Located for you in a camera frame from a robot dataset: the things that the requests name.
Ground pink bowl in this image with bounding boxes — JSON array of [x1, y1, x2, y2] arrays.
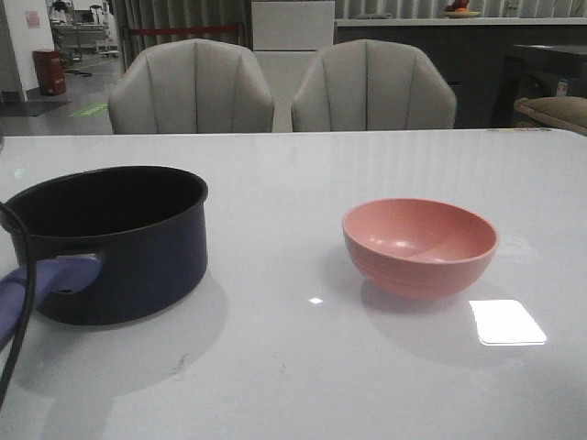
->
[[342, 198, 499, 300]]

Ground dark blue saucepan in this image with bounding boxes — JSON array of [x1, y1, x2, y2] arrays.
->
[[1, 166, 207, 342]]

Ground right beige upholstered chair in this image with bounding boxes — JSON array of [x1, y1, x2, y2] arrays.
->
[[291, 39, 457, 132]]

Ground beige upholstered chair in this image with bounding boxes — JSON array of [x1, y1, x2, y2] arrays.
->
[[291, 39, 457, 132], [108, 38, 274, 135]]

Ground left beige upholstered chair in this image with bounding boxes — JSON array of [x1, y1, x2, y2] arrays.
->
[[108, 38, 274, 135]]

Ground white drawer cabinet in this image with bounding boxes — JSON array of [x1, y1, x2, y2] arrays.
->
[[251, 1, 335, 132]]

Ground dark counter with white top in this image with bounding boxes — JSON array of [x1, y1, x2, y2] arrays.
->
[[335, 17, 586, 128]]

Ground fruit plate on counter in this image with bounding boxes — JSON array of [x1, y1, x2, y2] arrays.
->
[[443, 0, 481, 18]]

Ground dark side table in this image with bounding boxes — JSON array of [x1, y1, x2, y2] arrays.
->
[[490, 45, 586, 128]]

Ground red trash bin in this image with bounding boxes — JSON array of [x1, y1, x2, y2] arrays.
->
[[32, 49, 66, 95]]

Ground tan cushion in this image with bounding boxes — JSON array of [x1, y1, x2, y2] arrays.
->
[[514, 96, 586, 136]]

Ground dark floor mat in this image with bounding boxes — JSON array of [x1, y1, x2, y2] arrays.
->
[[1, 101, 69, 117]]

